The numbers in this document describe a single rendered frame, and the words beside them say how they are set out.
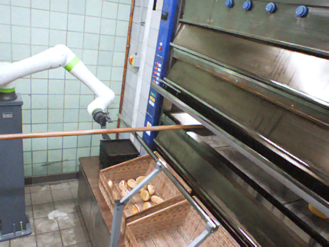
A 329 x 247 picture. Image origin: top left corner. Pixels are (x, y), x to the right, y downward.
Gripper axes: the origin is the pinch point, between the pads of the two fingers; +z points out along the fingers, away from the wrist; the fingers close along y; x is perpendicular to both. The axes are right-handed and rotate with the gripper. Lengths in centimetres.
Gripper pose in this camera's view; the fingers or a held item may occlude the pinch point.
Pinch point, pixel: (108, 130)
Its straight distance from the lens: 177.7
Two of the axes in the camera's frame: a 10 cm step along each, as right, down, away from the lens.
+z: 4.5, 4.1, -8.0
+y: -1.6, 9.1, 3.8
